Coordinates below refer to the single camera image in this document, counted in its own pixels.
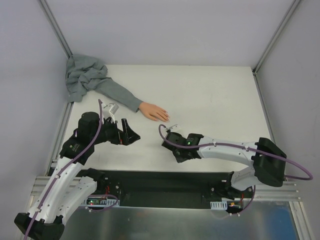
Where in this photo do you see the left white cable duct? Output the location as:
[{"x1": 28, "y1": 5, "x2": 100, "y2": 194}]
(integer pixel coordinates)
[{"x1": 80, "y1": 197, "x2": 120, "y2": 208}]

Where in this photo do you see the right aluminium frame post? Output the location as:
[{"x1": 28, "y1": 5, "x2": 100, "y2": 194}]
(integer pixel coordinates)
[{"x1": 252, "y1": 0, "x2": 303, "y2": 75}]

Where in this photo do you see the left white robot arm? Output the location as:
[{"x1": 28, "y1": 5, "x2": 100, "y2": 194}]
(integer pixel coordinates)
[{"x1": 14, "y1": 111, "x2": 141, "y2": 240}]

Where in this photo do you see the left aluminium frame post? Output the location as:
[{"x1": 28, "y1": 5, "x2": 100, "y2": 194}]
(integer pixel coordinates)
[{"x1": 37, "y1": 0, "x2": 73, "y2": 58}]

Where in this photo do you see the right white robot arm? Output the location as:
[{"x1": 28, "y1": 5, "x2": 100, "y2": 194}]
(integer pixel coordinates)
[{"x1": 161, "y1": 130, "x2": 287, "y2": 199}]

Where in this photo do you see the aluminium frame post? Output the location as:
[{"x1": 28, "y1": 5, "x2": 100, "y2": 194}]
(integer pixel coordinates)
[
  {"x1": 252, "y1": 0, "x2": 303, "y2": 75},
  {"x1": 37, "y1": 0, "x2": 73, "y2": 58}
]

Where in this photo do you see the mannequin hand with nails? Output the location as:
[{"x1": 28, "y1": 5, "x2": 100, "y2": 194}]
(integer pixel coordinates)
[{"x1": 138, "y1": 102, "x2": 170, "y2": 122}]

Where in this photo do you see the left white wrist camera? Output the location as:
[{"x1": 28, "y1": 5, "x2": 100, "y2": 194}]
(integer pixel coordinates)
[{"x1": 102, "y1": 102, "x2": 119, "y2": 123}]

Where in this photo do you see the grey shirt with sleeve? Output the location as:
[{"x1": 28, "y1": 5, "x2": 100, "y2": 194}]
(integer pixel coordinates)
[{"x1": 65, "y1": 54, "x2": 143, "y2": 112}]

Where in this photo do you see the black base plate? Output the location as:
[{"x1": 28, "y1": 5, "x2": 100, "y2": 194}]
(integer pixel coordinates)
[{"x1": 98, "y1": 170, "x2": 253, "y2": 209}]

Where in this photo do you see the white cable duct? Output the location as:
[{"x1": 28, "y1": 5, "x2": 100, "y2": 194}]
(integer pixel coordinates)
[
  {"x1": 210, "y1": 200, "x2": 228, "y2": 211},
  {"x1": 80, "y1": 197, "x2": 120, "y2": 208}
]

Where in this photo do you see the right white cable duct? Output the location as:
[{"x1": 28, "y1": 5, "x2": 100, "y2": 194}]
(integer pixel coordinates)
[{"x1": 210, "y1": 200, "x2": 228, "y2": 211}]

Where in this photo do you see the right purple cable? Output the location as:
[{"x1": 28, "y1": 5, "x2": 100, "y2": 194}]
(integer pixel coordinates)
[{"x1": 158, "y1": 124, "x2": 314, "y2": 181}]

